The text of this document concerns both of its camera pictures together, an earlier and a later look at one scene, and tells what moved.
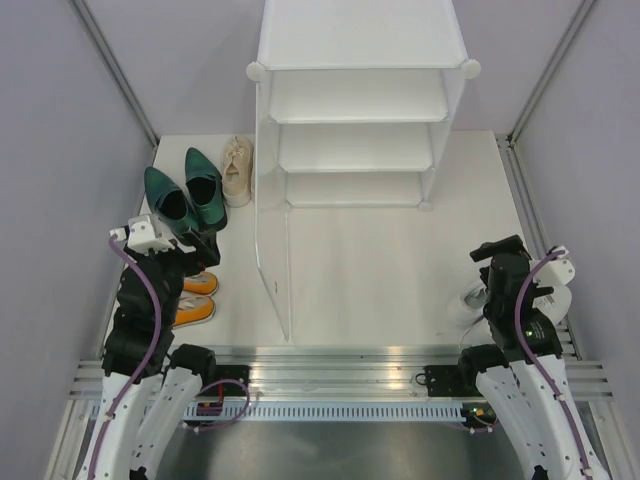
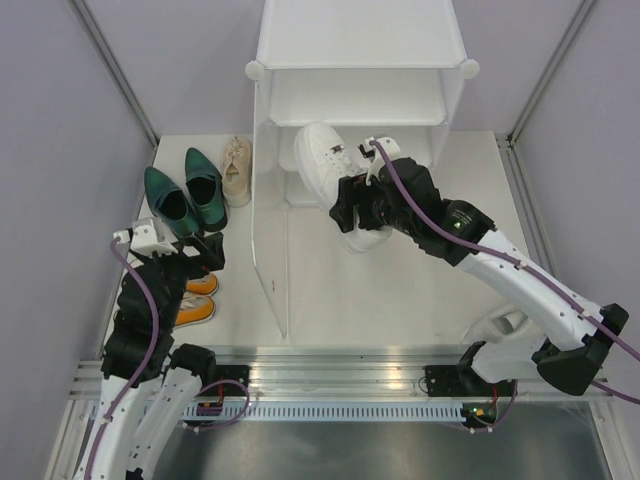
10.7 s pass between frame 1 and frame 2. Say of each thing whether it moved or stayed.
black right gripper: moved
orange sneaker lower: stayed
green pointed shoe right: stayed
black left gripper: stayed
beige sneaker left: stayed
